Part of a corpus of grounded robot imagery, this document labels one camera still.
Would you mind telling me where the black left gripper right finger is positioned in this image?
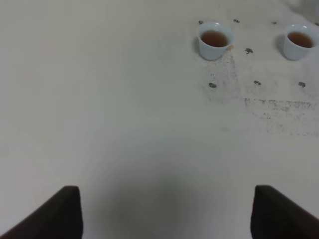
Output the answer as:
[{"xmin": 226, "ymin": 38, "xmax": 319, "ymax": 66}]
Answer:
[{"xmin": 250, "ymin": 185, "xmax": 319, "ymax": 239}]

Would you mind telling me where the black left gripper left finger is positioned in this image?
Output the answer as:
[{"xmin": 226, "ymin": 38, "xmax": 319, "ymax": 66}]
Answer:
[{"xmin": 1, "ymin": 186, "xmax": 83, "ymax": 239}]

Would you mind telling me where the right light blue teacup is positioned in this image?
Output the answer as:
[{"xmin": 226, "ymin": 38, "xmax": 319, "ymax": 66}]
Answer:
[{"xmin": 283, "ymin": 24, "xmax": 319, "ymax": 61}]

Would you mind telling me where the light blue teacup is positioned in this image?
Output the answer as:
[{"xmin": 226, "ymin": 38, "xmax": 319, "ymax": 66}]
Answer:
[
  {"xmin": 283, "ymin": 24, "xmax": 319, "ymax": 61},
  {"xmin": 198, "ymin": 22, "xmax": 234, "ymax": 61}
]

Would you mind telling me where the left light blue teacup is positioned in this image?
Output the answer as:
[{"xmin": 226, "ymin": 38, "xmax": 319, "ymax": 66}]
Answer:
[{"xmin": 198, "ymin": 22, "xmax": 234, "ymax": 61}]

